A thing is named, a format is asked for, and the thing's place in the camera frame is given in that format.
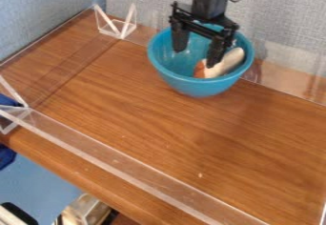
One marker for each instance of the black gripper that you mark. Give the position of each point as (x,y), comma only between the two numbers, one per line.
(203,17)

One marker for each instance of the brown and white toy mushroom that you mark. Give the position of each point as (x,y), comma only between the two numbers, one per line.
(230,62)

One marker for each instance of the blue bowl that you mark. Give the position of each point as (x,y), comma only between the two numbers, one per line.
(175,66)

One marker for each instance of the clear acrylic back barrier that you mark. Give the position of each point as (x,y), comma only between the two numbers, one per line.
(288,70)

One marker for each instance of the clear acrylic barrier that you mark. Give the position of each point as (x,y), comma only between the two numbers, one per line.
(192,201)
(288,70)

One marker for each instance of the clear acrylic front barrier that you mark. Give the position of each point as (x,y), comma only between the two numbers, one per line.
(192,201)

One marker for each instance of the metallic object under table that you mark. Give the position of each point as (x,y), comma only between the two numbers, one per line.
(84,211)

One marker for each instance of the black white object bottom left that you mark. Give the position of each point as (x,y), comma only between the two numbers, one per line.
(13,216)

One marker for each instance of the clear acrylic corner bracket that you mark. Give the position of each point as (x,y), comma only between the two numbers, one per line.
(113,27)
(14,111)

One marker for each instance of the clear acrylic left corner bracket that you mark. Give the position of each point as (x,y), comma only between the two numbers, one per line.
(14,111)

